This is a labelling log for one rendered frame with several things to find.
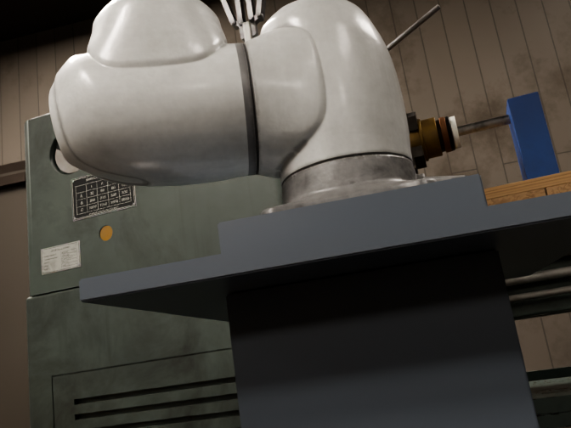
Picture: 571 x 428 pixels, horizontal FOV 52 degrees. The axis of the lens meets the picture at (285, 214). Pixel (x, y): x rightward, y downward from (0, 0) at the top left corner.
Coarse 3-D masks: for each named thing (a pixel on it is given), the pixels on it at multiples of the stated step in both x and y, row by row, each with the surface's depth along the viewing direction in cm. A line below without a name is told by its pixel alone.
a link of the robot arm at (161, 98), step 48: (144, 0) 63; (192, 0) 65; (96, 48) 62; (144, 48) 62; (192, 48) 62; (240, 48) 65; (48, 96) 64; (96, 96) 60; (144, 96) 60; (192, 96) 61; (240, 96) 62; (96, 144) 61; (144, 144) 61; (192, 144) 62; (240, 144) 63
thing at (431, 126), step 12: (420, 120) 127; (432, 120) 124; (444, 120) 123; (420, 132) 122; (432, 132) 122; (444, 132) 122; (420, 144) 124; (432, 144) 123; (444, 144) 123; (432, 156) 125
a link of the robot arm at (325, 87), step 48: (336, 0) 67; (288, 48) 64; (336, 48) 64; (384, 48) 67; (288, 96) 62; (336, 96) 62; (384, 96) 64; (288, 144) 63; (336, 144) 61; (384, 144) 62
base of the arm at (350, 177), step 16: (336, 160) 61; (352, 160) 61; (368, 160) 61; (384, 160) 61; (400, 160) 63; (304, 176) 62; (320, 176) 61; (336, 176) 61; (352, 176) 60; (368, 176) 60; (384, 176) 61; (400, 176) 62; (416, 176) 64; (448, 176) 65; (464, 176) 65; (288, 192) 65; (304, 192) 62; (320, 192) 61; (336, 192) 60; (352, 192) 59; (368, 192) 59; (272, 208) 60; (288, 208) 60
